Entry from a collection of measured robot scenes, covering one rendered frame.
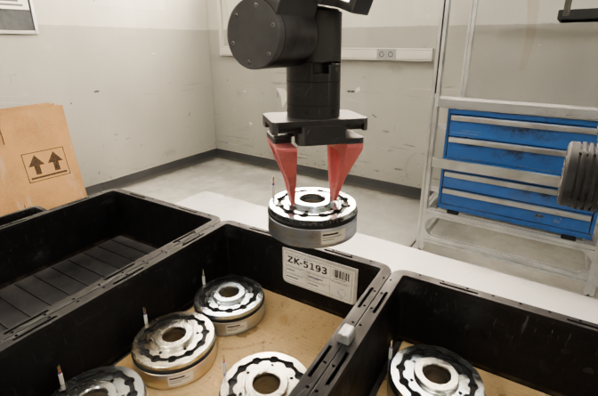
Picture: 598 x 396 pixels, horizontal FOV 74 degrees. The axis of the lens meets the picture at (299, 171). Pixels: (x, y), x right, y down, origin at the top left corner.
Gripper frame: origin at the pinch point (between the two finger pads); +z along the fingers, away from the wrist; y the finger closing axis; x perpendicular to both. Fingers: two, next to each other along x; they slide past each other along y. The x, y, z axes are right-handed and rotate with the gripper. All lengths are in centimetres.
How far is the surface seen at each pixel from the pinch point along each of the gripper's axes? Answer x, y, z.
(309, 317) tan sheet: 7.0, 1.6, 22.1
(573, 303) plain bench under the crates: 14, 61, 35
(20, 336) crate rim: -0.6, -31.7, 12.4
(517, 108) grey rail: 117, 135, 12
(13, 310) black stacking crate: 20, -42, 22
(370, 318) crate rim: -7.2, 4.6, 12.4
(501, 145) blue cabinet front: 121, 133, 31
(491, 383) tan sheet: -9.9, 19.5, 22.4
